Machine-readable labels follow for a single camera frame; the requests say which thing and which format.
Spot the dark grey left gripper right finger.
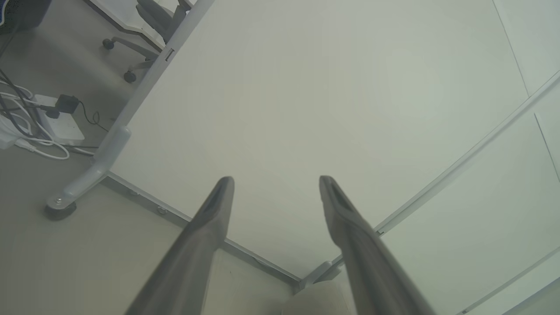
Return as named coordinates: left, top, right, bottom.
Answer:
left=319, top=175, right=438, bottom=315

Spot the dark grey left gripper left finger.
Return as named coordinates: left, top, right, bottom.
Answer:
left=125, top=176, right=235, bottom=315

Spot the grey partition foot with caster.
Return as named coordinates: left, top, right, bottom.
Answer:
left=44, top=126, right=132, bottom=221

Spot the large white partition panel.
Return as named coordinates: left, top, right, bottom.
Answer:
left=94, top=0, right=532, bottom=289

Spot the white power strip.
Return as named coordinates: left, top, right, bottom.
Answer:
left=33, top=94, right=86, bottom=146

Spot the black power adapter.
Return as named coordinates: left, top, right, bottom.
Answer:
left=46, top=94, right=81, bottom=119

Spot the grey office chair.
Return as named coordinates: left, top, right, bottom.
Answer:
left=102, top=0, right=193, bottom=84

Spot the dark box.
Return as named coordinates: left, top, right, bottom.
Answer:
left=0, top=0, right=52, bottom=33

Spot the thin black adapter cable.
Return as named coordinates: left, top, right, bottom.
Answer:
left=77, top=103, right=110, bottom=133

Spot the white cable bundle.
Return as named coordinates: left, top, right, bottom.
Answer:
left=0, top=83, right=70, bottom=161

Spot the black cable bundle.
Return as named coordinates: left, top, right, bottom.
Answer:
left=0, top=26, right=54, bottom=141

